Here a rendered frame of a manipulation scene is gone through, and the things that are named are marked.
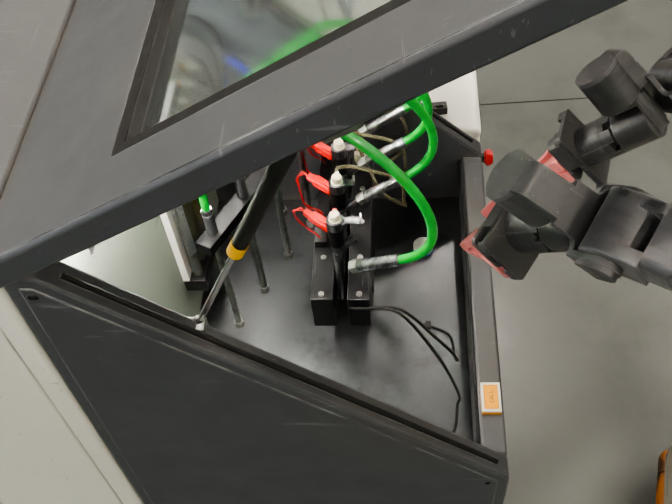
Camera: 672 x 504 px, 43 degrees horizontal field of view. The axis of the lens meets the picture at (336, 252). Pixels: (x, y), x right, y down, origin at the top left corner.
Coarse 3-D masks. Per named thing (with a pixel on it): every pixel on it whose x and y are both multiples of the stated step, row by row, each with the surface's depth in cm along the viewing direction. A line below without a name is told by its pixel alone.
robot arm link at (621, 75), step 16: (592, 64) 108; (608, 64) 105; (624, 64) 106; (640, 64) 106; (576, 80) 109; (592, 80) 105; (608, 80) 105; (624, 80) 105; (640, 80) 107; (656, 80) 106; (592, 96) 107; (608, 96) 106; (624, 96) 106; (656, 96) 109; (608, 112) 107
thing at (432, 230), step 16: (352, 144) 105; (368, 144) 105; (384, 160) 105; (400, 176) 106; (416, 192) 107; (208, 208) 132; (432, 224) 110; (432, 240) 113; (400, 256) 119; (416, 256) 117
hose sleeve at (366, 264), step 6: (366, 258) 125; (372, 258) 123; (378, 258) 122; (384, 258) 121; (390, 258) 120; (396, 258) 120; (360, 264) 125; (366, 264) 124; (372, 264) 123; (378, 264) 122; (384, 264) 121; (390, 264) 121; (396, 264) 120; (402, 264) 121; (360, 270) 125; (366, 270) 125
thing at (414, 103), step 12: (420, 108) 124; (432, 120) 127; (432, 132) 128; (432, 144) 130; (432, 156) 132; (420, 168) 134; (240, 180) 138; (240, 192) 140; (360, 192) 141; (372, 192) 139; (384, 192) 139; (360, 204) 141
